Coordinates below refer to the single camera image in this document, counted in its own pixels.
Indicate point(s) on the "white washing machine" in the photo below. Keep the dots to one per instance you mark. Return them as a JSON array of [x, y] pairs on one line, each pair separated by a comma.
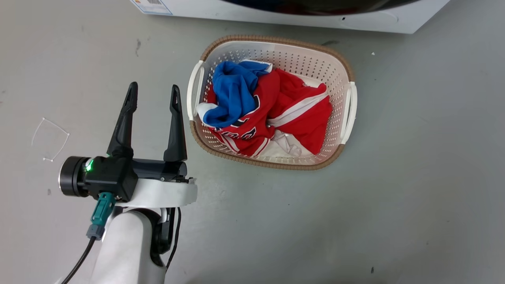
[[394, 21]]

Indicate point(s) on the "red white sports jersey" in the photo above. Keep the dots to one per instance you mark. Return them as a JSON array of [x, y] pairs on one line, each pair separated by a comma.
[[303, 114]]

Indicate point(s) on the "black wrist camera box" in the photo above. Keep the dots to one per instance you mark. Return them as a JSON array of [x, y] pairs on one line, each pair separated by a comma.
[[106, 177]]

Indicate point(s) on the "white garment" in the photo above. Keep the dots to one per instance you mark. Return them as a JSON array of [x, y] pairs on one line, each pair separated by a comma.
[[286, 146]]

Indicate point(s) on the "blue garment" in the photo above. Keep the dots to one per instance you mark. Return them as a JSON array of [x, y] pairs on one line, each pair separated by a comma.
[[232, 90]]

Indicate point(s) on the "white laundry basket brown rim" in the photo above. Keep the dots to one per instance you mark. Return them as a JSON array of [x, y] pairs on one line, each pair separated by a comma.
[[307, 59]]

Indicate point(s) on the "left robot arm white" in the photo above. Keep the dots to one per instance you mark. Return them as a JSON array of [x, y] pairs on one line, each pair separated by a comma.
[[126, 248]]

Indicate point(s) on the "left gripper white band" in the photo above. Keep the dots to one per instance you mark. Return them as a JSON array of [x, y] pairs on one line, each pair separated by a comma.
[[165, 193]]

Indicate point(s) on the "energy label sticker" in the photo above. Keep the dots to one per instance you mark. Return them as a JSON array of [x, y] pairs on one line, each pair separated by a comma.
[[154, 6]]

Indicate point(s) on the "dark glass washing machine door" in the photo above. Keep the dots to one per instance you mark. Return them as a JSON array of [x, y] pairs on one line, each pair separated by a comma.
[[315, 7]]

